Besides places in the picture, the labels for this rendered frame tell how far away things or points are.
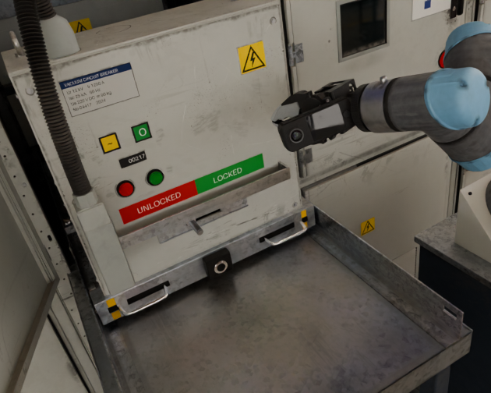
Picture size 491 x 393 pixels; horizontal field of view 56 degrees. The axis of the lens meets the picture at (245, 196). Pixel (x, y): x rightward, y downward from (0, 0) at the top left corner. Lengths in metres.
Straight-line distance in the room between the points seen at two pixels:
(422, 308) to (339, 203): 0.64
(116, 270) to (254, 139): 0.38
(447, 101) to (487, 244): 0.66
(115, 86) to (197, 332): 0.50
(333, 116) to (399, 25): 0.79
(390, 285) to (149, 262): 0.50
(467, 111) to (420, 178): 1.15
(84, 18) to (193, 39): 0.86
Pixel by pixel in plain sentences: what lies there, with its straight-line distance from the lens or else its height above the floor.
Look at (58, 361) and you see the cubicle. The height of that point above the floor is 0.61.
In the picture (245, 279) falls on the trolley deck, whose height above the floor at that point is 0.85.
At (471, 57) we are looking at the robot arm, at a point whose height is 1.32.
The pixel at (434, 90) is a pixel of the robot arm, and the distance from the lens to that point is 0.63.
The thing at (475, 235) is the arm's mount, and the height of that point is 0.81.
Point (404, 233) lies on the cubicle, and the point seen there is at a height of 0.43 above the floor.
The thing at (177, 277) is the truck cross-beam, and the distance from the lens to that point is 1.03.
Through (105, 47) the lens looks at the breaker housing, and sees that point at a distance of 0.83.
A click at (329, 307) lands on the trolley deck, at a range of 0.98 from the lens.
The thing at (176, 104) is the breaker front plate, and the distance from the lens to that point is 0.88.
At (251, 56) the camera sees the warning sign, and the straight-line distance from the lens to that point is 0.93.
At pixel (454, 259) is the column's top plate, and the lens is 1.25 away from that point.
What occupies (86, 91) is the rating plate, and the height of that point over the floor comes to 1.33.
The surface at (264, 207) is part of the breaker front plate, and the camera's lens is 1.06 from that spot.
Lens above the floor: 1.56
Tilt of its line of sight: 32 degrees down
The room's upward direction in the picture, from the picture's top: 10 degrees counter-clockwise
